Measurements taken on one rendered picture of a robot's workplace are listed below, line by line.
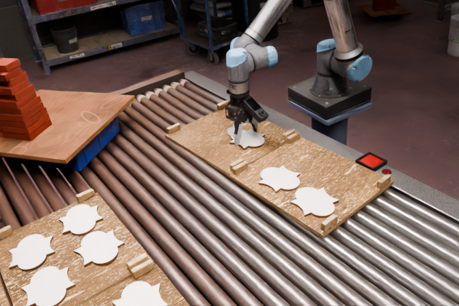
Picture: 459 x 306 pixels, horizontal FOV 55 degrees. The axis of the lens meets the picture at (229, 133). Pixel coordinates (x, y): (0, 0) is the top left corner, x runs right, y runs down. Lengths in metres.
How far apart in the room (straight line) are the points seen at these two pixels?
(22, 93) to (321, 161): 1.10
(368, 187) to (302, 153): 0.28
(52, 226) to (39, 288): 0.26
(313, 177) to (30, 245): 0.90
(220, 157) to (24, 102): 0.74
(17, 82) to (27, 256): 0.64
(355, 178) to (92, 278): 0.86
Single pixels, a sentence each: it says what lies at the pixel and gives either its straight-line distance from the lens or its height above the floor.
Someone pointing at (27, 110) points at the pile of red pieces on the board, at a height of 1.15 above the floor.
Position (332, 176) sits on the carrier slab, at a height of 0.94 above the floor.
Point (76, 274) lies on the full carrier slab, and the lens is 1.33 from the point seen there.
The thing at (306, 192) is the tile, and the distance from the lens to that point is 1.43.
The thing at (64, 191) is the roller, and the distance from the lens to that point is 1.68.
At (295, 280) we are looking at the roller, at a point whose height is 0.91.
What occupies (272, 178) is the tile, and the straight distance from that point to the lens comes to 1.49.
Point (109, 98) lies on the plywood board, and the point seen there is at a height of 1.04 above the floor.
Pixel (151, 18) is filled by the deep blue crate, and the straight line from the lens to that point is 5.89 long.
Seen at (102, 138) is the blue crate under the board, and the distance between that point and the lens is 1.85.
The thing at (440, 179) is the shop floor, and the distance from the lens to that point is 3.20.
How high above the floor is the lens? 1.84
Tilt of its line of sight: 31 degrees down
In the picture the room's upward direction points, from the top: 6 degrees counter-clockwise
